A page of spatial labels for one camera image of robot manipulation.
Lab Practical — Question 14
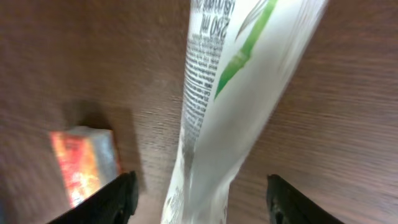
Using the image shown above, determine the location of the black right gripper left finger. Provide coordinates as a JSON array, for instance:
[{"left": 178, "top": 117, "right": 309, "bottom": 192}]
[{"left": 49, "top": 171, "right": 139, "bottom": 224}]

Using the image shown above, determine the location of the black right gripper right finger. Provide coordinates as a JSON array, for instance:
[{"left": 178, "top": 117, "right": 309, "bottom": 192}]
[{"left": 266, "top": 174, "right": 343, "bottom": 224}]

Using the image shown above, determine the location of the small orange box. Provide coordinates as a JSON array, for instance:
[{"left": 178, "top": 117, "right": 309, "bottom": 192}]
[{"left": 49, "top": 126, "right": 121, "bottom": 208}]

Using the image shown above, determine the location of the white tube with tan cap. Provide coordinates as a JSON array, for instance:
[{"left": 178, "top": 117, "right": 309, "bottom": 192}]
[{"left": 161, "top": 0, "right": 327, "bottom": 224}]

